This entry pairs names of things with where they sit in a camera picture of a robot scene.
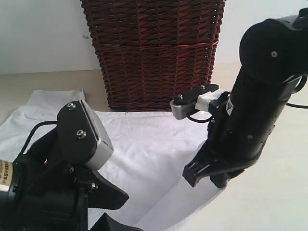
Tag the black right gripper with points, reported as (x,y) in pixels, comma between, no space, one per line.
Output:
(242,126)

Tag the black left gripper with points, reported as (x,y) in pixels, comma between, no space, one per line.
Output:
(52,194)

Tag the white t-shirt red lettering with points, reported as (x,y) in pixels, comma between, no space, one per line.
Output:
(150,151)

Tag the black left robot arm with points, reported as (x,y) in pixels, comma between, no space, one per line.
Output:
(6,195)

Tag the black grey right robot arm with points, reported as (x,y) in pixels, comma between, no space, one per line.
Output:
(274,65)

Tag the dark brown wicker basket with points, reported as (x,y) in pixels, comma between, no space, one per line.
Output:
(150,51)

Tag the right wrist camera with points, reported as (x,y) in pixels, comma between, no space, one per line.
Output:
(206,98)

